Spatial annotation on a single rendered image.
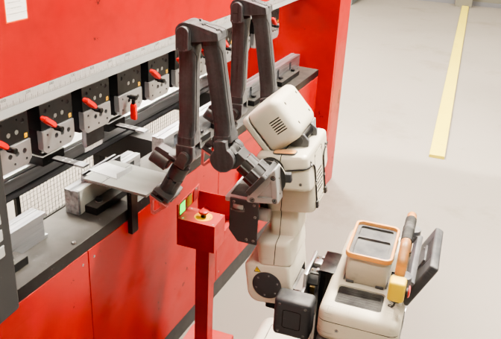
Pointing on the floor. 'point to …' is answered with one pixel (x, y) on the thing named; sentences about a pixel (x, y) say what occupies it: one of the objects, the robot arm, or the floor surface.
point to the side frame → (317, 41)
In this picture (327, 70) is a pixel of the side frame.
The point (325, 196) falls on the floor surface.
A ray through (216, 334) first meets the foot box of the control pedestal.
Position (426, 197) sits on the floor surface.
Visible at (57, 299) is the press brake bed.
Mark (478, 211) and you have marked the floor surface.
